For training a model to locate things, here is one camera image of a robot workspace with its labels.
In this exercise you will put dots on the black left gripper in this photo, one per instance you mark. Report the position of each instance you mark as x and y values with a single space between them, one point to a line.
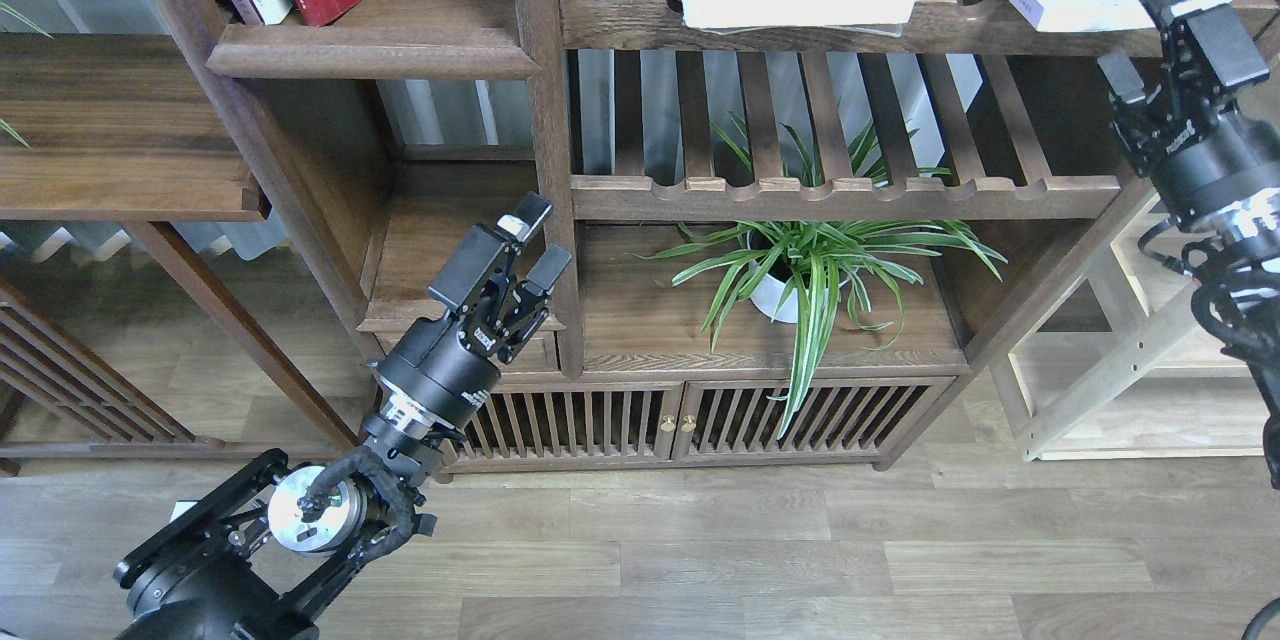
439 374

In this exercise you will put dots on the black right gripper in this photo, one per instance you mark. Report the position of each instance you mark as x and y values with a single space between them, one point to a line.
1215 169

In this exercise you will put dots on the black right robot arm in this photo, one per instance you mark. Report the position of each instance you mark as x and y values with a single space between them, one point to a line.
1235 298

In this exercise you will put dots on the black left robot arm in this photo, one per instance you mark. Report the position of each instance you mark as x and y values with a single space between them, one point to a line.
267 551

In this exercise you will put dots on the small wooden drawer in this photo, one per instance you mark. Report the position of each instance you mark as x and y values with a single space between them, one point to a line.
539 355

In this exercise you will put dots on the left slatted cabinet door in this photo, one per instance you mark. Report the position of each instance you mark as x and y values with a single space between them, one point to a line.
571 426

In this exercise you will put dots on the slatted cabinet door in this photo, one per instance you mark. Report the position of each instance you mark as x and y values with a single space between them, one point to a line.
571 426
861 420

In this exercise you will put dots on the dark wooden bookshelf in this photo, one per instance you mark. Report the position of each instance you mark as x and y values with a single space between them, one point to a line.
382 138

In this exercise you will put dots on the white plant pot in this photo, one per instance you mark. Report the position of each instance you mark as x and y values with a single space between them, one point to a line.
784 280

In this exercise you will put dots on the green spider plant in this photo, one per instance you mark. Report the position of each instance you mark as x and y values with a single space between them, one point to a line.
863 255

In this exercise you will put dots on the light wooden rack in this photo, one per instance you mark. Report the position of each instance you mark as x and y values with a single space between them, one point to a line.
1149 384

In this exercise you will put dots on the right slatted cabinet door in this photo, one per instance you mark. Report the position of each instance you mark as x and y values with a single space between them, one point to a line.
861 420

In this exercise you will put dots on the white table leg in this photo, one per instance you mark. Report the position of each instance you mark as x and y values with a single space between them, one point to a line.
179 508

